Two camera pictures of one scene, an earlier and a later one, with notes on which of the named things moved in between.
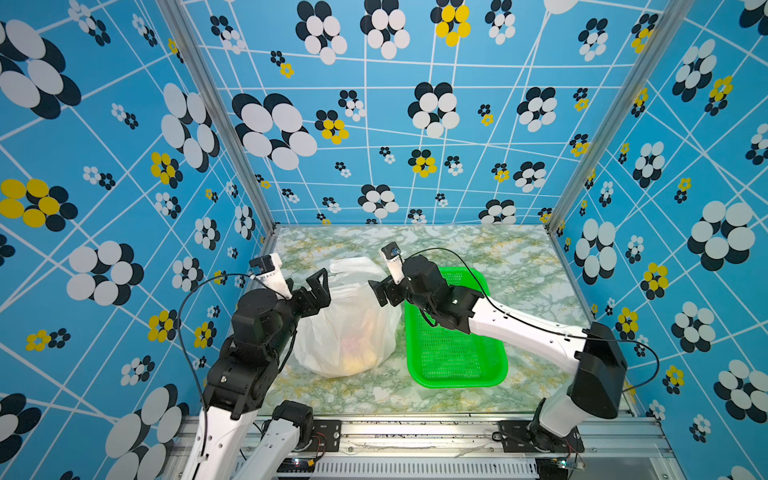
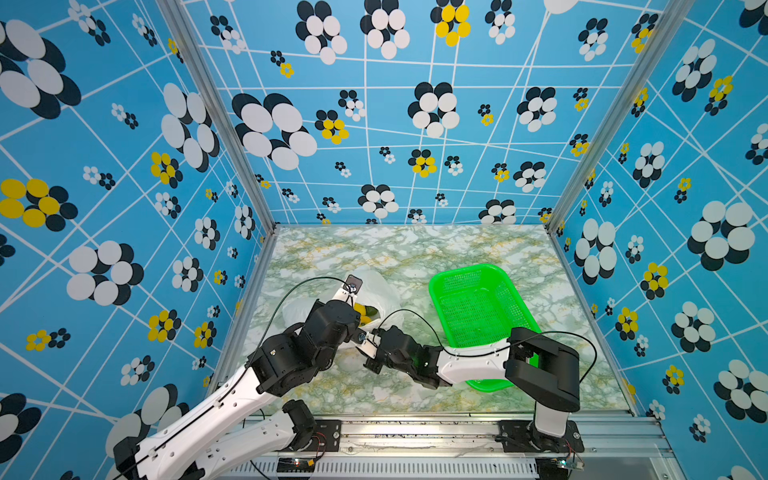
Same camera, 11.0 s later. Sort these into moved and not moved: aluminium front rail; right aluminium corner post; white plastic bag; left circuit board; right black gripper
Moved: right black gripper; white plastic bag
Not moved: left circuit board; aluminium front rail; right aluminium corner post
